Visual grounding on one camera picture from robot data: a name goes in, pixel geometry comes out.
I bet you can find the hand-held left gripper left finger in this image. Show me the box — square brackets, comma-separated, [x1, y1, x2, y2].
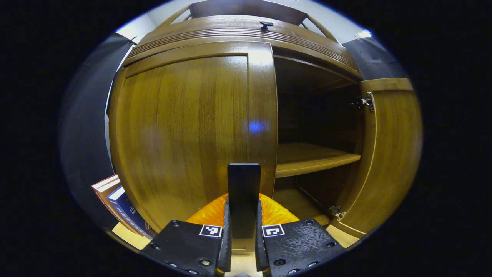
[140, 194, 232, 277]

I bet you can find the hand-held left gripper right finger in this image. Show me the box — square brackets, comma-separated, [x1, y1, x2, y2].
[255, 194, 345, 277]

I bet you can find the wooden double-door shoe cabinet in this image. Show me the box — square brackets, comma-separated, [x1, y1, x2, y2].
[121, 0, 364, 227]

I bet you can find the wooden shoe cabinet door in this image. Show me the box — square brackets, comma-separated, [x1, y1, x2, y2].
[331, 78, 423, 238]
[109, 42, 278, 254]

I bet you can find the blue book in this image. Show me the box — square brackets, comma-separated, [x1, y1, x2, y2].
[107, 186, 155, 239]

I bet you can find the red-brown book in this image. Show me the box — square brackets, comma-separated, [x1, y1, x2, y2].
[91, 174, 131, 227]

